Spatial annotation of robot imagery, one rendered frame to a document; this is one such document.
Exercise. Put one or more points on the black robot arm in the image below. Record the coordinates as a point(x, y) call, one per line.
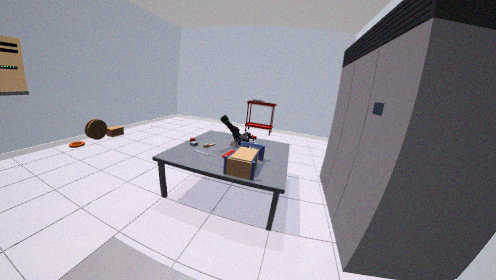
point(224, 119)

